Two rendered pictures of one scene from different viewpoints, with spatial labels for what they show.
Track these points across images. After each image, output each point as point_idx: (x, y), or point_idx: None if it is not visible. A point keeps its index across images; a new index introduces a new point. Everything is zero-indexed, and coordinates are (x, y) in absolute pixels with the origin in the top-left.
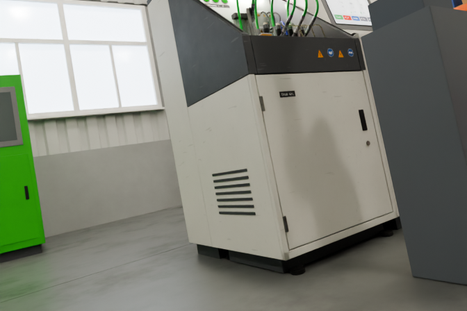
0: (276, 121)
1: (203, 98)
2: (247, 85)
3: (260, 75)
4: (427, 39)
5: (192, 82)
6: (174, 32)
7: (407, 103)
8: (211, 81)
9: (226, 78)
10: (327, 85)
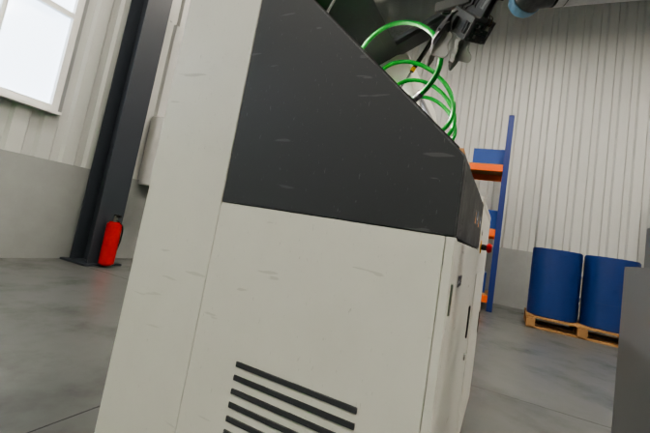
0: (448, 334)
1: (282, 212)
2: (439, 255)
3: (457, 242)
4: None
5: (263, 166)
6: (254, 56)
7: None
8: (324, 192)
9: (376, 211)
10: (469, 268)
